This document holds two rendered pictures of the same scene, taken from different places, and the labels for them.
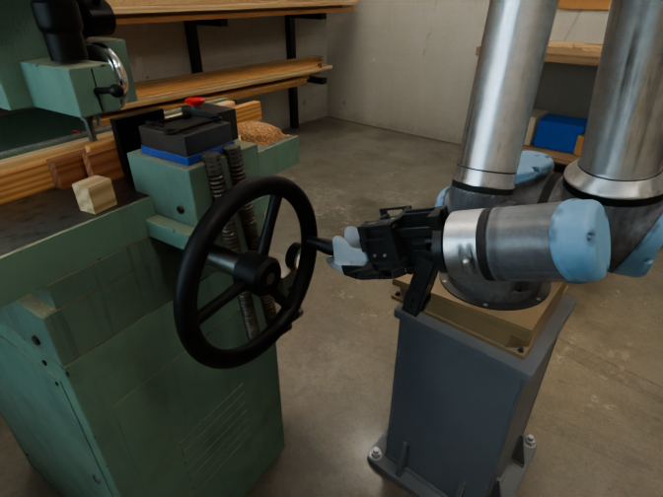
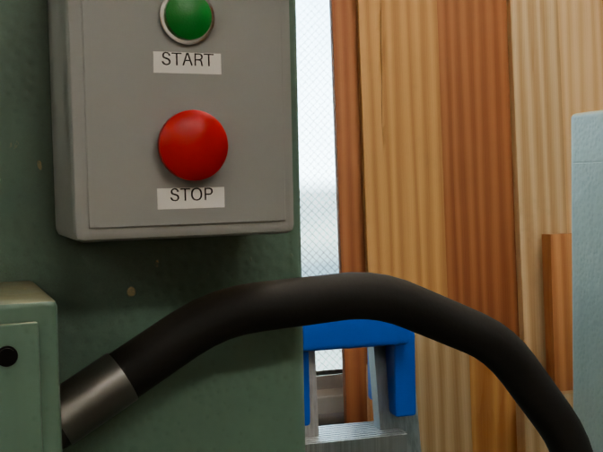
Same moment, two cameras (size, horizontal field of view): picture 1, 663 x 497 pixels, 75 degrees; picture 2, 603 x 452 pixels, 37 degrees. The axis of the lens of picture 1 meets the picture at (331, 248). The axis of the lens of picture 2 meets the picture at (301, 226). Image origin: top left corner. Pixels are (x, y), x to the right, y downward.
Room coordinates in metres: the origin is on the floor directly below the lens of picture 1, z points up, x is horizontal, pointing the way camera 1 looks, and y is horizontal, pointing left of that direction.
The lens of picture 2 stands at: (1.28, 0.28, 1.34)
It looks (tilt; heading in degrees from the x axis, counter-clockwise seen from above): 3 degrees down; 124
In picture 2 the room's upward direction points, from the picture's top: 1 degrees counter-clockwise
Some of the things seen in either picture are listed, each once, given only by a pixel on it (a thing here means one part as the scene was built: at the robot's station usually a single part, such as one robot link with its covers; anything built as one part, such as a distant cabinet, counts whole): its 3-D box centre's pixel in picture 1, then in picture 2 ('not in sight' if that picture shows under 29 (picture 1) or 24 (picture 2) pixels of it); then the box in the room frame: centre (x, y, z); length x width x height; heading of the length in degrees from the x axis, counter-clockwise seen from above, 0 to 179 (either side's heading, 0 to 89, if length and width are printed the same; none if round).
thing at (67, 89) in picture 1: (73, 90); not in sight; (0.72, 0.41, 1.03); 0.14 x 0.07 x 0.09; 57
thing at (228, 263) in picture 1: (220, 258); not in sight; (0.57, 0.17, 0.81); 0.29 x 0.20 x 0.29; 147
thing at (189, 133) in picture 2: not in sight; (193, 145); (1.03, 0.57, 1.36); 0.03 x 0.01 x 0.03; 57
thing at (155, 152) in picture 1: (194, 128); not in sight; (0.65, 0.20, 0.99); 0.13 x 0.11 x 0.06; 147
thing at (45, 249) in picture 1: (168, 190); not in sight; (0.69, 0.28, 0.87); 0.61 x 0.30 x 0.06; 147
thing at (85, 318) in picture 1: (85, 226); not in sight; (0.78, 0.50, 0.76); 0.57 x 0.45 x 0.09; 57
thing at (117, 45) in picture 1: (103, 72); not in sight; (0.94, 0.46, 1.02); 0.09 x 0.07 x 0.12; 147
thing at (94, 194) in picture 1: (95, 194); not in sight; (0.56, 0.33, 0.92); 0.04 x 0.03 x 0.04; 154
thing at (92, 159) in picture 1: (135, 155); not in sight; (0.71, 0.33, 0.93); 0.17 x 0.02 x 0.05; 147
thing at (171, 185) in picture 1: (198, 176); not in sight; (0.64, 0.21, 0.92); 0.15 x 0.13 x 0.09; 147
